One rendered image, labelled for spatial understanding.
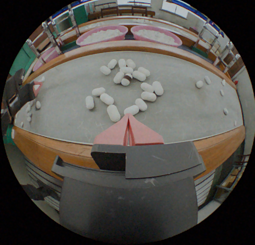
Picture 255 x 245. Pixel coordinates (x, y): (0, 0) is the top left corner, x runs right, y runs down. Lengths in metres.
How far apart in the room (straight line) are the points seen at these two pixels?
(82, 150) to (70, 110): 0.11
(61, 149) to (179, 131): 0.28
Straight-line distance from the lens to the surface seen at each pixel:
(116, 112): 0.18
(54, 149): 0.26
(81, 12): 3.01
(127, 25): 0.63
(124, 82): 0.22
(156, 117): 0.21
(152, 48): 0.34
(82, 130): 0.22
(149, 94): 0.20
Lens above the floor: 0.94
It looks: 76 degrees down
